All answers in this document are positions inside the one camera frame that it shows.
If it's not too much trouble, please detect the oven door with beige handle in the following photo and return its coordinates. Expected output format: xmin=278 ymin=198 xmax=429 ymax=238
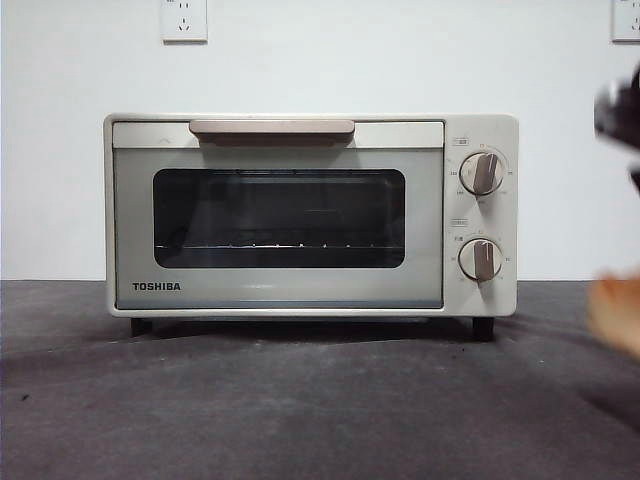
xmin=111 ymin=118 xmax=445 ymax=310

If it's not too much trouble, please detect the golden brown bread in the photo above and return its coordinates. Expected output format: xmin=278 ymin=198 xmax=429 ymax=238
xmin=585 ymin=269 xmax=640 ymax=352

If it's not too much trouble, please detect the oven timer knob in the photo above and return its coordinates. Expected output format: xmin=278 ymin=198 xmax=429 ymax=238
xmin=457 ymin=237 xmax=504 ymax=282

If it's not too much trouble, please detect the oven temperature knob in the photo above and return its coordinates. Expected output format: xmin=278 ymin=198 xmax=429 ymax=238
xmin=458 ymin=151 xmax=506 ymax=196

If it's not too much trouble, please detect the white Toshiba toaster oven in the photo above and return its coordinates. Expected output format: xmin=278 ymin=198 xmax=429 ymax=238
xmin=102 ymin=112 xmax=520 ymax=343

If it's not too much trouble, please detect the metal wire oven rack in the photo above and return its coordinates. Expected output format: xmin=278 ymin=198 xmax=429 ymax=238
xmin=154 ymin=241 xmax=404 ymax=251

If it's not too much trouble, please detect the white wall socket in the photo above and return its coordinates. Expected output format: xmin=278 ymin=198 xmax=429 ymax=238
xmin=610 ymin=0 xmax=640 ymax=44
xmin=160 ymin=0 xmax=209 ymax=44

